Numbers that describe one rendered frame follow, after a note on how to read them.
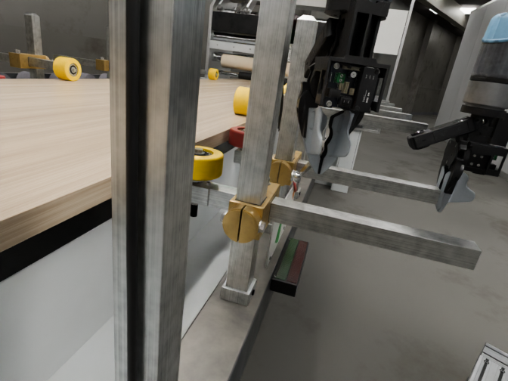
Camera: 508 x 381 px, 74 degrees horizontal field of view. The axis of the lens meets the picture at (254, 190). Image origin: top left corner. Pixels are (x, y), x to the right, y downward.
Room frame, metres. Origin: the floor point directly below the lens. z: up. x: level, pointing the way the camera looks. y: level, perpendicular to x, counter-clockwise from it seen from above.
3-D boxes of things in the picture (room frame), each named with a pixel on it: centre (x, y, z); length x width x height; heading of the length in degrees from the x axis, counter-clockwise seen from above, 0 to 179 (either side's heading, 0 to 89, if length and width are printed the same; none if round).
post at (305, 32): (0.69, -0.05, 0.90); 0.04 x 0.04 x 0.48; 77
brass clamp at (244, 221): (0.47, 0.00, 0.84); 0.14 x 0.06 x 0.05; 167
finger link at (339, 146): (0.44, -0.10, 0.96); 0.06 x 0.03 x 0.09; 7
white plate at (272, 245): (0.65, -0.07, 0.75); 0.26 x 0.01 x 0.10; 167
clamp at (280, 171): (0.71, -0.06, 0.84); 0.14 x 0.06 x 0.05; 167
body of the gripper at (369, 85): (0.44, -0.09, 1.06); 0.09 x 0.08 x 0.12; 7
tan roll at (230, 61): (3.35, -0.11, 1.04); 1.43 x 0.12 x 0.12; 77
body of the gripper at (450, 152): (0.65, -0.40, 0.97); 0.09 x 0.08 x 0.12; 77
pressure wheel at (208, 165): (0.51, 0.09, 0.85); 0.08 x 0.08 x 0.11
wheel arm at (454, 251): (0.46, -0.10, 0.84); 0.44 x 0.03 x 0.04; 77
